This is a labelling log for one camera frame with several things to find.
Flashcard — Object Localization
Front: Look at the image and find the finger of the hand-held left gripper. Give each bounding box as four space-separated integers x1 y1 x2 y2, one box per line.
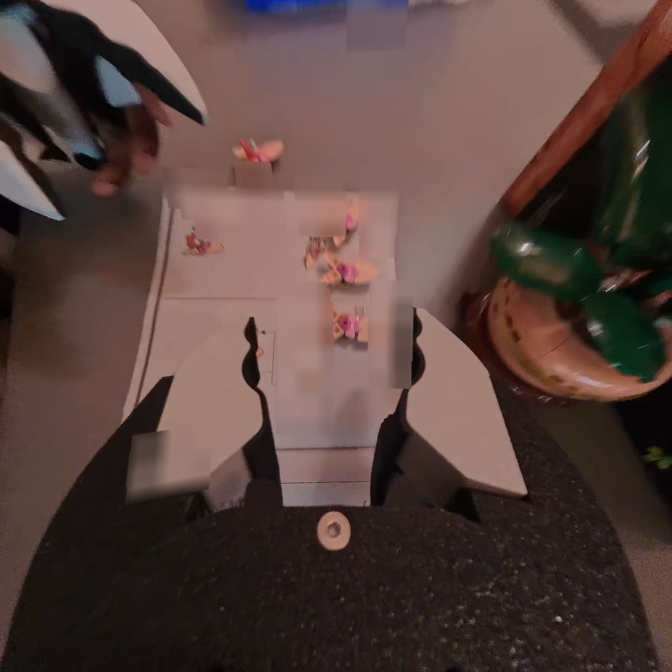
47 0 207 127
0 113 69 222

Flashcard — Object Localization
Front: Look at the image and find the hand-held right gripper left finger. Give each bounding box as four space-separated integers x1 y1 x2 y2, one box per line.
157 316 283 511

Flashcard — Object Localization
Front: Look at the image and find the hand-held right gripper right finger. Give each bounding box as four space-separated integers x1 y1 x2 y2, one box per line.
370 307 529 508

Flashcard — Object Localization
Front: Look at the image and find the peach brick flower red piece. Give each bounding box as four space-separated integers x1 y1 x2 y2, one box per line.
232 136 285 163

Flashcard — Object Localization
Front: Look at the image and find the person's left hand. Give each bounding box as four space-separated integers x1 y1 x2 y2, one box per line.
88 86 175 198

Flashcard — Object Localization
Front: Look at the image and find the white instruction booklet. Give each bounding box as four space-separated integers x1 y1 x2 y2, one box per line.
122 181 400 507

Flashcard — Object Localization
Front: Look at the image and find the green brick plant in pot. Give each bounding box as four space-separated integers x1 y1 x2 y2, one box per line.
461 52 672 406

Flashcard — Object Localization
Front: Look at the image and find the blue object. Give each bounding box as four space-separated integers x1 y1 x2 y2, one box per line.
246 0 348 14

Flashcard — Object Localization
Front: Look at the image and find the brown wooden bar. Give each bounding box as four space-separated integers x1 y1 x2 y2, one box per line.
500 0 672 212

